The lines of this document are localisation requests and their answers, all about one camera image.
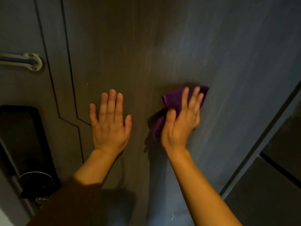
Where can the person's left hand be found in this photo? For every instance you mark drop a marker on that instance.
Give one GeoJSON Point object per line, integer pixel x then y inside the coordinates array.
{"type": "Point", "coordinates": [109, 134]}

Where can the purple cleaning cloth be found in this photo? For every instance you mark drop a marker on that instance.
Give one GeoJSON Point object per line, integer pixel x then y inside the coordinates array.
{"type": "Point", "coordinates": [172, 100]}

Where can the person's right middle finger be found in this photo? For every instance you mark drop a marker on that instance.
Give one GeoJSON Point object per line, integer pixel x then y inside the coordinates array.
{"type": "Point", "coordinates": [193, 97]}

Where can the person's right thumb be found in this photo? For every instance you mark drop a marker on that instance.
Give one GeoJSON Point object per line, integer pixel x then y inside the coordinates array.
{"type": "Point", "coordinates": [170, 118]}

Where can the black door lock panel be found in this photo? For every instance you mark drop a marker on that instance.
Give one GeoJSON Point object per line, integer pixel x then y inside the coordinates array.
{"type": "Point", "coordinates": [21, 138]}

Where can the person's right hand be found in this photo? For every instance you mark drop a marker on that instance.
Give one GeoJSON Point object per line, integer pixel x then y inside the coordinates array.
{"type": "Point", "coordinates": [180, 129]}

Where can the round black door knob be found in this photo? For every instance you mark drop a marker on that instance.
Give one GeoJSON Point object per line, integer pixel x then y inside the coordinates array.
{"type": "Point", "coordinates": [35, 183]}

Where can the person's right little finger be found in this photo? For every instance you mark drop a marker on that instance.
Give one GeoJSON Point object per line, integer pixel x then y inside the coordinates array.
{"type": "Point", "coordinates": [198, 118]}

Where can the person's left thumb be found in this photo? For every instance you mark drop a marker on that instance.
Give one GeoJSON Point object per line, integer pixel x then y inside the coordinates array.
{"type": "Point", "coordinates": [128, 125]}

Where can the grey door frame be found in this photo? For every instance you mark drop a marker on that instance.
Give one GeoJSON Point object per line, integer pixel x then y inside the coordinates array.
{"type": "Point", "coordinates": [261, 143]}

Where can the person's right forearm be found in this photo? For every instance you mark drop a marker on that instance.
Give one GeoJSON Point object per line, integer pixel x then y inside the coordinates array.
{"type": "Point", "coordinates": [199, 190]}

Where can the person's left middle finger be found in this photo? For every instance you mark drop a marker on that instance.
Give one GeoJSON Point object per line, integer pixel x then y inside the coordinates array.
{"type": "Point", "coordinates": [111, 103]}

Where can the grey wooden door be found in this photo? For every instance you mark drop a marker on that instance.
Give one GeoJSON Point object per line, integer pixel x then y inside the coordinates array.
{"type": "Point", "coordinates": [145, 44]}

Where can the person's left forearm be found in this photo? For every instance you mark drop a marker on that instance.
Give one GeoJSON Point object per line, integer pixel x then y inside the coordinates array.
{"type": "Point", "coordinates": [95, 165]}

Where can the person's left little finger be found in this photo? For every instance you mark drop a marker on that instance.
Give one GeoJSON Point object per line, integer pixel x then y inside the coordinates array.
{"type": "Point", "coordinates": [93, 114]}

